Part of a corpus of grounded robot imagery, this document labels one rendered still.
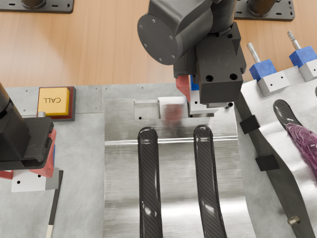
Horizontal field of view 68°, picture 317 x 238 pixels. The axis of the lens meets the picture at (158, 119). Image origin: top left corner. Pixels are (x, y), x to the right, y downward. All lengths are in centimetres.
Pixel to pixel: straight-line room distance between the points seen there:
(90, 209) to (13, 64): 40
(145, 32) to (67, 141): 38
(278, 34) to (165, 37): 53
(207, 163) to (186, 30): 29
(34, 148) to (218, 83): 23
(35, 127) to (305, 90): 55
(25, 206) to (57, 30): 43
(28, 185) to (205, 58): 31
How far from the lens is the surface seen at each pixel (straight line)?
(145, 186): 46
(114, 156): 46
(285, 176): 54
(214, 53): 29
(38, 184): 41
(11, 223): 61
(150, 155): 46
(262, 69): 58
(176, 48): 24
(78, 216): 56
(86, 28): 68
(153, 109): 49
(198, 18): 25
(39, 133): 34
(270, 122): 56
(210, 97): 27
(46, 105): 57
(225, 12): 30
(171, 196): 45
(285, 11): 78
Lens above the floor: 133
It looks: 75 degrees down
